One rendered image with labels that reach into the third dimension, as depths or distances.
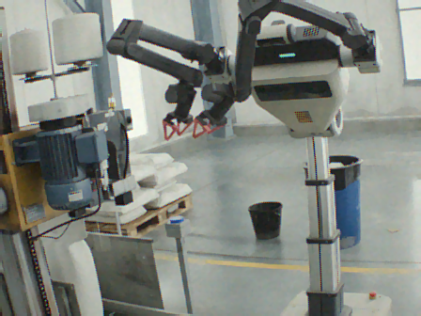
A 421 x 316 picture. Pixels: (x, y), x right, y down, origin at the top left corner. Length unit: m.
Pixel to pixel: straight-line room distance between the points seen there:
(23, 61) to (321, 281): 1.52
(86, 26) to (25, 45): 0.29
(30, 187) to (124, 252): 0.88
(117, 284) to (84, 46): 1.33
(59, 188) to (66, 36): 0.48
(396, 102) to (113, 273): 7.69
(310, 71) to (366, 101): 7.84
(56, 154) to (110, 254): 1.05
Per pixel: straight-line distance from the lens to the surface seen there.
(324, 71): 1.84
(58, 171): 1.55
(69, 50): 1.64
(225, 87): 1.78
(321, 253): 2.21
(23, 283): 1.78
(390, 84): 9.56
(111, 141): 1.98
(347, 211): 3.86
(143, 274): 2.42
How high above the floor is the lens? 1.44
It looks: 10 degrees down
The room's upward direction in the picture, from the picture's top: 7 degrees counter-clockwise
